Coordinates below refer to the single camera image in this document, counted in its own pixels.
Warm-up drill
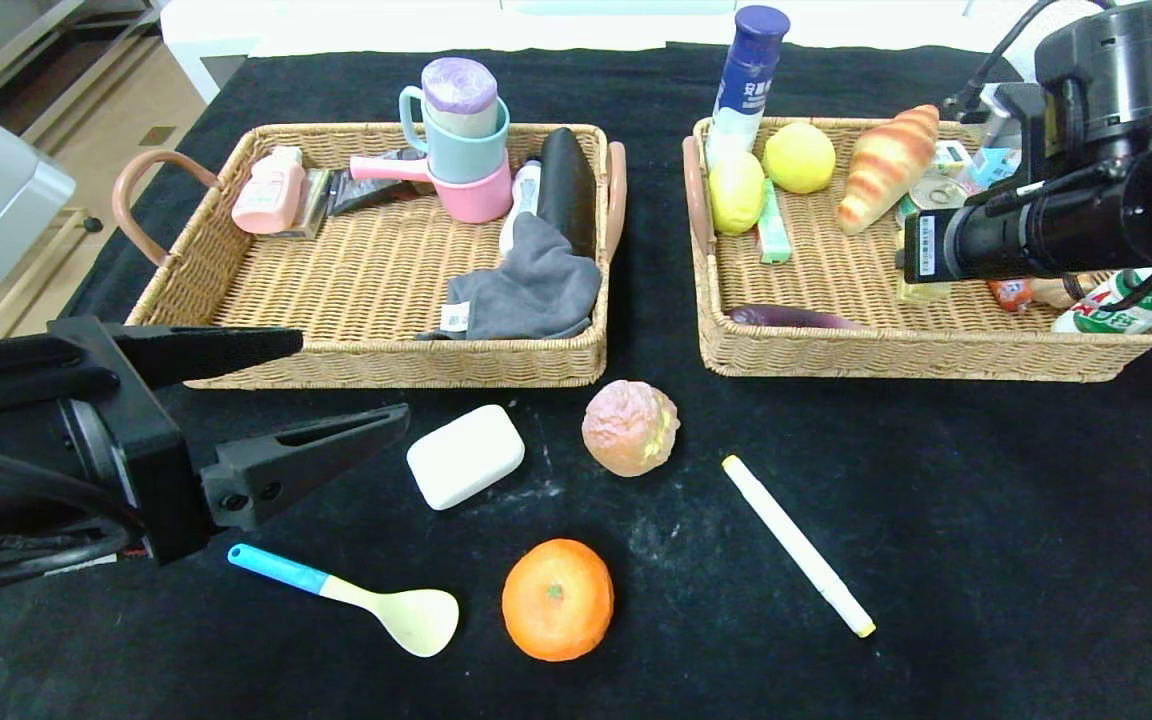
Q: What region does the white tube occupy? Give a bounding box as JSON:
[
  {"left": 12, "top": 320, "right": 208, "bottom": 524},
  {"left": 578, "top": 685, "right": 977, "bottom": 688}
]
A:
[{"left": 498, "top": 158, "right": 544, "bottom": 256}]

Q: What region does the teal mug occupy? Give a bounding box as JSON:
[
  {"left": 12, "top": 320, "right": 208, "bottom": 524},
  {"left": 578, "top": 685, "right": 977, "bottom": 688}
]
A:
[{"left": 398, "top": 85, "right": 512, "bottom": 186}]

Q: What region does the grey cloth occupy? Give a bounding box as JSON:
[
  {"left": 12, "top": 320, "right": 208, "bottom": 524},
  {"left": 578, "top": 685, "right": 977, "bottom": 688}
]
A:
[{"left": 416, "top": 212, "right": 604, "bottom": 343}]

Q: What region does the white marker pen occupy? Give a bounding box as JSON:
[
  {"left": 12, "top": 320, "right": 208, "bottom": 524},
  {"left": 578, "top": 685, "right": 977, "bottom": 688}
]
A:
[{"left": 721, "top": 454, "right": 878, "bottom": 640}]

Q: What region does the striped croissant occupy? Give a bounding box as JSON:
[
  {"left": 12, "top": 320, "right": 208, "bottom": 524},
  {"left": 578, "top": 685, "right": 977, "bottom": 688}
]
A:
[{"left": 836, "top": 104, "right": 941, "bottom": 237}]

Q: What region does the orange mandarin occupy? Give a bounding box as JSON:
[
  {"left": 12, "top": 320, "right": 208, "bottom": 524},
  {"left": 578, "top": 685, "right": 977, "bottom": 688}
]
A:
[{"left": 501, "top": 538, "right": 616, "bottom": 663}]

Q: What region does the pink plastic bottle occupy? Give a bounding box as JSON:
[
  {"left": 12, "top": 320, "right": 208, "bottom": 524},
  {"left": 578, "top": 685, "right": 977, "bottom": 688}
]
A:
[{"left": 231, "top": 145, "right": 307, "bottom": 236}]

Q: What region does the pink cup with long handle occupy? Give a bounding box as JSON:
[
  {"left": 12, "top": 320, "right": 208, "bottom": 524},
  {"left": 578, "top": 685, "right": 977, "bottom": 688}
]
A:
[{"left": 349, "top": 152, "right": 515, "bottom": 225}]

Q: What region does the green gum pack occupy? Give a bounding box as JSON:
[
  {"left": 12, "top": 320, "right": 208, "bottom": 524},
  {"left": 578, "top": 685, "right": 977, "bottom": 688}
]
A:
[{"left": 756, "top": 178, "right": 794, "bottom": 266}]

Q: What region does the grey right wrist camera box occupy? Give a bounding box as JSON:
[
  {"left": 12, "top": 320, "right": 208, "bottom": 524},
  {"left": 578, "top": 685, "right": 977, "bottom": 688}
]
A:
[{"left": 976, "top": 82, "right": 1047, "bottom": 151}]

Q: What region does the oval yellow lemon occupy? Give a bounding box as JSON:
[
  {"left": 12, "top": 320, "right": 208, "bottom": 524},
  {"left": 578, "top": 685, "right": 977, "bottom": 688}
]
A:
[{"left": 707, "top": 150, "right": 768, "bottom": 237}]

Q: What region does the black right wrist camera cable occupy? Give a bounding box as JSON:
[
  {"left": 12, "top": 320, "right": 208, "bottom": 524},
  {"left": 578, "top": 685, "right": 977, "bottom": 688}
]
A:
[{"left": 941, "top": 0, "right": 1117, "bottom": 119}]

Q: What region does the round yellow fruit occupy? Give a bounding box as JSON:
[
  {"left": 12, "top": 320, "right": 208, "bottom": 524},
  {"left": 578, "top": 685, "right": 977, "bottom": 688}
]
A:
[{"left": 762, "top": 121, "right": 838, "bottom": 195}]

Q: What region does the silver foil packet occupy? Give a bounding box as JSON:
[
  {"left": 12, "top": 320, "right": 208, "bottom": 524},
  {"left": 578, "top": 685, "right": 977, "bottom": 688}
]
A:
[{"left": 276, "top": 168, "right": 337, "bottom": 239}]

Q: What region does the black oblong case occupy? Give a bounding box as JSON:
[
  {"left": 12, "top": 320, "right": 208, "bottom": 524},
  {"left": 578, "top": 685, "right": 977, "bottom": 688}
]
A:
[{"left": 536, "top": 127, "right": 599, "bottom": 261}]

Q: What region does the black plastic pouch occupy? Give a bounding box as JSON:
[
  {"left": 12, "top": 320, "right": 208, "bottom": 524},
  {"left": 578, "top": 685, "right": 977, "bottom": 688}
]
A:
[{"left": 328, "top": 148, "right": 427, "bottom": 216}]

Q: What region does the purple eggplant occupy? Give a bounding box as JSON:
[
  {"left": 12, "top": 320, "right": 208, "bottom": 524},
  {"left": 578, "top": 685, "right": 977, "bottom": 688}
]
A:
[{"left": 726, "top": 303, "right": 872, "bottom": 331}]

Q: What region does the small white green carton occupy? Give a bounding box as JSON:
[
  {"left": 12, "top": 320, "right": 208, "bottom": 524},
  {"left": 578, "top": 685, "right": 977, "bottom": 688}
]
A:
[{"left": 933, "top": 140, "right": 982, "bottom": 181}]

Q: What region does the white table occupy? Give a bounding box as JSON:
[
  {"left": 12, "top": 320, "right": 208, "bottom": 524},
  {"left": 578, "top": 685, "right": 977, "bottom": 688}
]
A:
[{"left": 161, "top": 0, "right": 1037, "bottom": 101}]

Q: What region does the white soap bar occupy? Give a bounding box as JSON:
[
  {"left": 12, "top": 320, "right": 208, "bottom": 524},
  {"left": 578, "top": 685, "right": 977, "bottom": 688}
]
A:
[{"left": 406, "top": 403, "right": 527, "bottom": 512}]

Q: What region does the cream spoon with blue handle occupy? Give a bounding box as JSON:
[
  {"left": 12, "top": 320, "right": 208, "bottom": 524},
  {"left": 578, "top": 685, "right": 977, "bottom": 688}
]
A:
[{"left": 227, "top": 543, "right": 461, "bottom": 659}]

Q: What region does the round brown bun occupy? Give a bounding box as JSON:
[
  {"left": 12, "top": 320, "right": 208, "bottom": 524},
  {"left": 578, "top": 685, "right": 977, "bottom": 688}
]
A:
[{"left": 581, "top": 379, "right": 682, "bottom": 478}]

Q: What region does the purple trash bag roll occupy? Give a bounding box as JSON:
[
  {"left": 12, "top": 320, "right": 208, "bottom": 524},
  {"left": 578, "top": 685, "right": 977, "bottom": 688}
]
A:
[{"left": 421, "top": 57, "right": 500, "bottom": 139}]

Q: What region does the red sausage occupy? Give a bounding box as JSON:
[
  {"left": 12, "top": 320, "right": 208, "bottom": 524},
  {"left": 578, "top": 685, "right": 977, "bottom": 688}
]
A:
[{"left": 986, "top": 278, "right": 1037, "bottom": 313}]

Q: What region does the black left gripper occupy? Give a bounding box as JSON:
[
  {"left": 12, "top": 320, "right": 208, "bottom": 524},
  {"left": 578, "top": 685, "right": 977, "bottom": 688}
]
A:
[{"left": 0, "top": 315, "right": 411, "bottom": 567}]

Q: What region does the woven wicker basket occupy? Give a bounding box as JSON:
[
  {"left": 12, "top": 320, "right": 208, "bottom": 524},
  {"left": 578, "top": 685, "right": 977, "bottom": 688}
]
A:
[
  {"left": 113, "top": 122, "right": 629, "bottom": 391},
  {"left": 681, "top": 115, "right": 1152, "bottom": 384}
]

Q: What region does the tin can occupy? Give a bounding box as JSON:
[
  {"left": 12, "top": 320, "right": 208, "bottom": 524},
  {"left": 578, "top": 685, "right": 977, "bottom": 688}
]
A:
[{"left": 896, "top": 172, "right": 972, "bottom": 233}]

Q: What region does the white green milk bottle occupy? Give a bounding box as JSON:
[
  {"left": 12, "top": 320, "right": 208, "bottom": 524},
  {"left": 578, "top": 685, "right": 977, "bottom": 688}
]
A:
[{"left": 1051, "top": 265, "right": 1152, "bottom": 335}]

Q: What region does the white bottle with blue cap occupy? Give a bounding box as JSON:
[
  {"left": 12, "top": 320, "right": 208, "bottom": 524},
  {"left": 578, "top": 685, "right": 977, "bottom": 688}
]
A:
[{"left": 704, "top": 4, "right": 792, "bottom": 171}]

